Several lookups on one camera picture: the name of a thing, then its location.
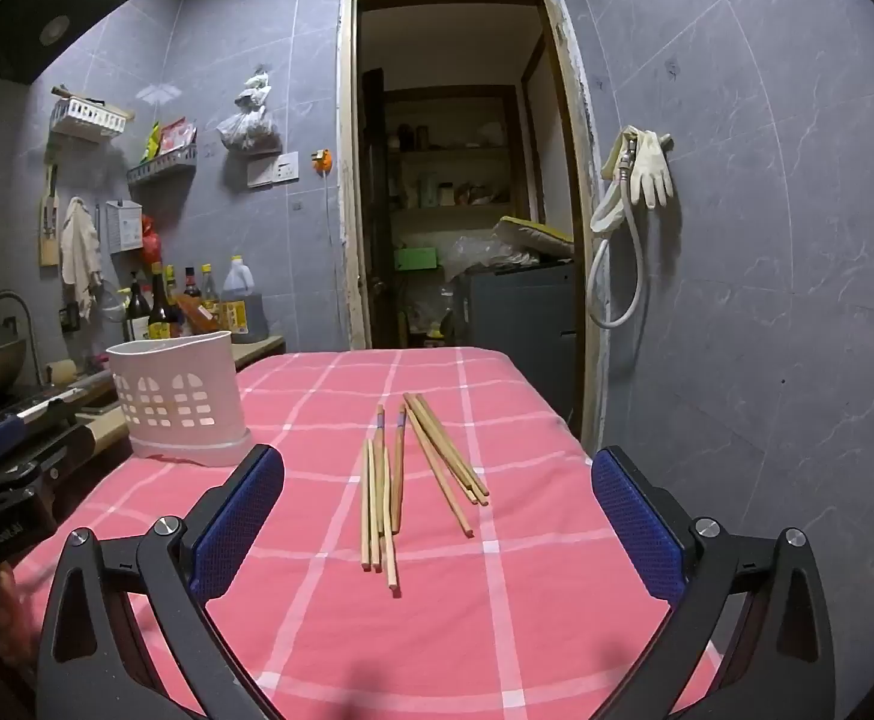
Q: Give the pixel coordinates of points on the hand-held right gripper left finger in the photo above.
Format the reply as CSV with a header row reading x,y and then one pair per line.
x,y
238,517

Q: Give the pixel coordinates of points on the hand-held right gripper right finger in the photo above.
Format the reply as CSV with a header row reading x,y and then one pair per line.
x,y
636,525

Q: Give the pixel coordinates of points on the white perforated utensil holder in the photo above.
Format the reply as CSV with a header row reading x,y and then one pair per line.
x,y
182,397

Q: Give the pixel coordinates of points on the pile of wooden chopsticks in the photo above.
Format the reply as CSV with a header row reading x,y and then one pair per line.
x,y
398,480

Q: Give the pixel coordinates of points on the beige sponge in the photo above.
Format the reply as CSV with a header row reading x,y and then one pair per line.
x,y
62,373

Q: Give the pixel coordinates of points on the curved metal faucet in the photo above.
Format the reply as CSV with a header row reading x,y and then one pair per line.
x,y
28,322

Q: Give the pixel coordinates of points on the pink checked tablecloth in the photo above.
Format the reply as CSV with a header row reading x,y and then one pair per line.
x,y
527,615

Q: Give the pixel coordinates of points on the mesh strainer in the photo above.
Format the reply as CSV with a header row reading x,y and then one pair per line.
x,y
110,304

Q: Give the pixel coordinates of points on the dark bottle white label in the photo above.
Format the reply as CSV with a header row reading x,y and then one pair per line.
x,y
137,315

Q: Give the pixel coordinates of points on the dark bottle yellow label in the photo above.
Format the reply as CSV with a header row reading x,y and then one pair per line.
x,y
163,315

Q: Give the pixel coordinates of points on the white hanging towel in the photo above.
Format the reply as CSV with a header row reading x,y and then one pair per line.
x,y
79,247

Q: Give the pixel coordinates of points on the large cooking oil jug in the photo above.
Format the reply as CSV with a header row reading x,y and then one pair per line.
x,y
242,304

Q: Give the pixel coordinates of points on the hanging wooden board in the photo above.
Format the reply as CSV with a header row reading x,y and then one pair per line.
x,y
48,225

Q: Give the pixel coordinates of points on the grey cabinet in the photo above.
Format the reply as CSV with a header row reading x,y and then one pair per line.
x,y
519,330

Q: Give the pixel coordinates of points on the clear bottle yellow cap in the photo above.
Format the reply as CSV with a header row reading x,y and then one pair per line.
x,y
210,286

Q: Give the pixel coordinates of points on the red cap sauce bottle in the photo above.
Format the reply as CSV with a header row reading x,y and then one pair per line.
x,y
191,283

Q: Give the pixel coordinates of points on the red plastic bag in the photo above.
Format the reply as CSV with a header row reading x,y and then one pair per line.
x,y
150,240

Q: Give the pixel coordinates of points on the yellow edged cushion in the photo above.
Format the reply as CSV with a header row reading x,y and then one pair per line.
x,y
534,234

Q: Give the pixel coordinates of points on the crumpled clear plastic sheet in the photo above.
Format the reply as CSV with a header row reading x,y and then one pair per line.
x,y
482,255

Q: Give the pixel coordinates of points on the green box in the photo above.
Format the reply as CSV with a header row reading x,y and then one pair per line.
x,y
416,258

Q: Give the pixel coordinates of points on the yellow green snack packet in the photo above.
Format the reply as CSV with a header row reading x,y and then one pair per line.
x,y
152,142

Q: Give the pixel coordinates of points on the red snack packet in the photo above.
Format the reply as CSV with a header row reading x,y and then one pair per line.
x,y
177,136

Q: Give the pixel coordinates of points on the pale rubber gloves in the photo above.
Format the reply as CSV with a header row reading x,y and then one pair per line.
x,y
651,169

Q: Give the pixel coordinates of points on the hanging clear plastic bag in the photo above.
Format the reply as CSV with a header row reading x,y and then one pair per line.
x,y
249,124

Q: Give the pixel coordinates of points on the back room wooden shelf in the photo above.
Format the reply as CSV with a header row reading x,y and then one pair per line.
x,y
452,157

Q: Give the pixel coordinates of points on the black wall holder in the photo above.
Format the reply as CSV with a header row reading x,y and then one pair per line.
x,y
71,316

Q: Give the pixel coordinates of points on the grey metal wall box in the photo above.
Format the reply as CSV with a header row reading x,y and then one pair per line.
x,y
123,225

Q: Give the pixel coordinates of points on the grey wall rack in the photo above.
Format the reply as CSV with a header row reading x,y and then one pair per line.
x,y
163,166

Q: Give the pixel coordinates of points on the white wall basket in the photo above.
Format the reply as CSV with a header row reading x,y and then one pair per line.
x,y
88,116

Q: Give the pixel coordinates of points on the white wall socket panel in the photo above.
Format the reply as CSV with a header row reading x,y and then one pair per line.
x,y
273,169

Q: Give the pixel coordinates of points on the wooden door frame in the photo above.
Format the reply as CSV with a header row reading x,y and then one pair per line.
x,y
345,165

